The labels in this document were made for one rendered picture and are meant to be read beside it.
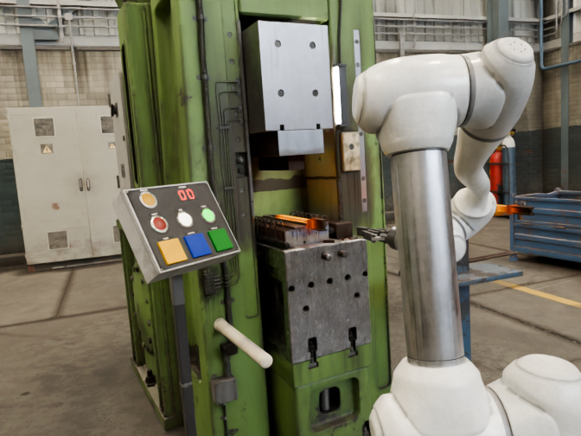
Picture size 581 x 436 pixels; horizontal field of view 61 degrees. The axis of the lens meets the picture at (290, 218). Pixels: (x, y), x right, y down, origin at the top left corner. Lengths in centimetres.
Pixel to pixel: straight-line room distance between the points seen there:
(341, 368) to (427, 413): 125
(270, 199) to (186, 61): 81
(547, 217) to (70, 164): 567
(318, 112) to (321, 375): 105
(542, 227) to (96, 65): 610
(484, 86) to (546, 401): 54
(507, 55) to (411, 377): 57
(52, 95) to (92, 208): 174
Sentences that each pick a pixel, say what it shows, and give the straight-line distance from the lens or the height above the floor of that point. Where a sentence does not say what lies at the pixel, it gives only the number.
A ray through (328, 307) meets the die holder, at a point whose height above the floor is 66.
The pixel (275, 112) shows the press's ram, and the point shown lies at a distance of 191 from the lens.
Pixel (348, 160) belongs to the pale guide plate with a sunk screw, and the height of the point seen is 123.
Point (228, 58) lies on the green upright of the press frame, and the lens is 203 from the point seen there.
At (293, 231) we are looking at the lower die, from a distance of 195.
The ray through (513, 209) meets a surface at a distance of 209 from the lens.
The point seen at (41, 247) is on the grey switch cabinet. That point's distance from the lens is 723.
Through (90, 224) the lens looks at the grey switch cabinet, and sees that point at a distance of 712.
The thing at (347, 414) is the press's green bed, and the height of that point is 16.
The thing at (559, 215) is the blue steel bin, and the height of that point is 53.
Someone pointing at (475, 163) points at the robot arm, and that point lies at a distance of 112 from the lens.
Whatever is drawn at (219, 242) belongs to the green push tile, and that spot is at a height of 100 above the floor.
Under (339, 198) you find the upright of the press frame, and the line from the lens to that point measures 222.
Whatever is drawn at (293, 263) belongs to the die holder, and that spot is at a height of 86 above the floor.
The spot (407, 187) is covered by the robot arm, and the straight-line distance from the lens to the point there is 90.
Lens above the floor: 127
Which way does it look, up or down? 7 degrees down
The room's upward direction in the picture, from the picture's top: 4 degrees counter-clockwise
